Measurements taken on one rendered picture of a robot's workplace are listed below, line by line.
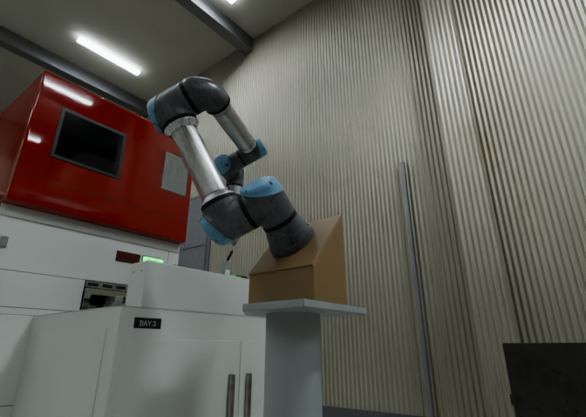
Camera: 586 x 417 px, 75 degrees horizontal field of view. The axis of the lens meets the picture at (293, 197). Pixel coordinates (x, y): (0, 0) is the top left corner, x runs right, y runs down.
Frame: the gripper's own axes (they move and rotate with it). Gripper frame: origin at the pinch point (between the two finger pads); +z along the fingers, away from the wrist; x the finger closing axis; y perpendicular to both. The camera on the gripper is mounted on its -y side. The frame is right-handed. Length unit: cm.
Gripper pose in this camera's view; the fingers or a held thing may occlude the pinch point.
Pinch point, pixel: (235, 242)
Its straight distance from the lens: 158.1
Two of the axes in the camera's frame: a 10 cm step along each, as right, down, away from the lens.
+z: 0.0, 9.3, -3.7
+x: -6.1, -2.9, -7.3
